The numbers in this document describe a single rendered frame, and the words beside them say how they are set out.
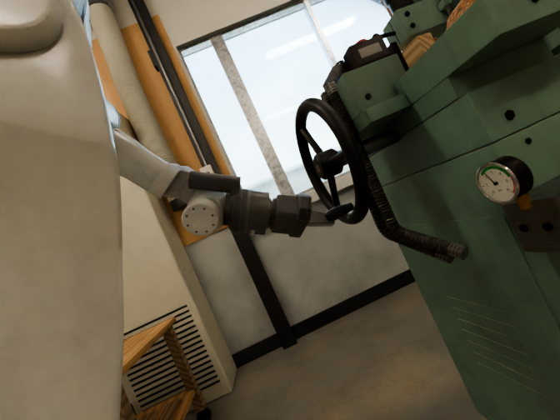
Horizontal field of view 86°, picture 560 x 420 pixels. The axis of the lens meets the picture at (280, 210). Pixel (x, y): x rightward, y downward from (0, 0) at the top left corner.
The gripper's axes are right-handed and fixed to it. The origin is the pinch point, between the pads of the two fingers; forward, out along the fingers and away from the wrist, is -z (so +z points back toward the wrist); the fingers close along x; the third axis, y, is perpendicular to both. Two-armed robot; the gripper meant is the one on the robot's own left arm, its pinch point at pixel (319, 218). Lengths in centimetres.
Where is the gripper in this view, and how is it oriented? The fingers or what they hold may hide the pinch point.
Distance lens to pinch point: 62.7
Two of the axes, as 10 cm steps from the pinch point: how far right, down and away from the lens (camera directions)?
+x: 1.5, -4.6, -8.8
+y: 0.4, -8.8, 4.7
